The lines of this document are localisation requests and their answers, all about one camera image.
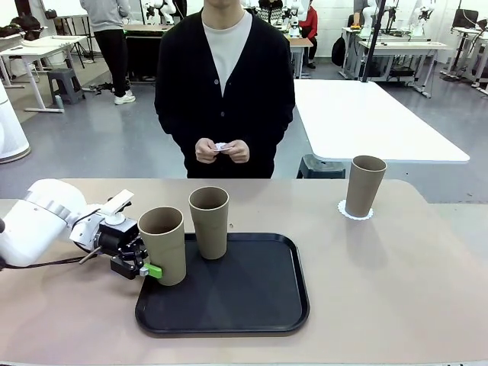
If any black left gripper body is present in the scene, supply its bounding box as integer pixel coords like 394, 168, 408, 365
97, 219, 139, 256

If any tall tan cup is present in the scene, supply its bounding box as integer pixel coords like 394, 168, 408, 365
188, 185, 230, 261
345, 154, 388, 217
136, 206, 188, 287

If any person's right forearm black sleeve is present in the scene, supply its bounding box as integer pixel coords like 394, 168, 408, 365
154, 102, 201, 149

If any person's left forearm black sleeve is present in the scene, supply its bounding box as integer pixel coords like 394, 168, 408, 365
242, 102, 297, 149

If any person's right hand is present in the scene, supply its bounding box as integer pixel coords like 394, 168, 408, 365
194, 137, 220, 165

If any person's left hand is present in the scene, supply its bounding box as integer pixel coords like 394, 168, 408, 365
224, 140, 251, 164

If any black plastic tray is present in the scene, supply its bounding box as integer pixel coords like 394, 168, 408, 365
134, 231, 310, 337

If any white cylindrical appliance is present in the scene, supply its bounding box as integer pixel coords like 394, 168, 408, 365
0, 82, 32, 165

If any grey plastic stool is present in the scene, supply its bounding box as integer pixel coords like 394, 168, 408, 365
46, 67, 87, 106

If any person in grey hoodie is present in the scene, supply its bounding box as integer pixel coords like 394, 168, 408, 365
79, 0, 136, 106

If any black stool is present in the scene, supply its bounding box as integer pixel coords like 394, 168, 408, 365
296, 154, 348, 179

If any person in black cardigan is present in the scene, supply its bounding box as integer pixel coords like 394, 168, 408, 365
153, 0, 297, 179

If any white desk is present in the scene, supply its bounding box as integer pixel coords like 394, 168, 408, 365
0, 32, 88, 114

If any dark bag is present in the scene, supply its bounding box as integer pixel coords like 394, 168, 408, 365
10, 14, 42, 39

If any large white table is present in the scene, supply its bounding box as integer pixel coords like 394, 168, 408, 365
292, 78, 471, 165

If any wooden top desk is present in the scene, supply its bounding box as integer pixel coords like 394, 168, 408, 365
287, 37, 314, 79

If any black backpack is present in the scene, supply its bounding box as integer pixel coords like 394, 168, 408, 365
331, 33, 347, 68

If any person in red top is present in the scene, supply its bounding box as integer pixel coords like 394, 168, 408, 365
299, 5, 319, 69

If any black pole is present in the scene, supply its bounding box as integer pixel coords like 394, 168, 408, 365
361, 0, 384, 83

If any white workbench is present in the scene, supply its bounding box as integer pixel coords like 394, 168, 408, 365
358, 37, 451, 83

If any black monitor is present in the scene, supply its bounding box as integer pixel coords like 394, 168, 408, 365
451, 8, 480, 30

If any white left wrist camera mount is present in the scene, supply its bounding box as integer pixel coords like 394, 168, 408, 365
97, 189, 136, 226

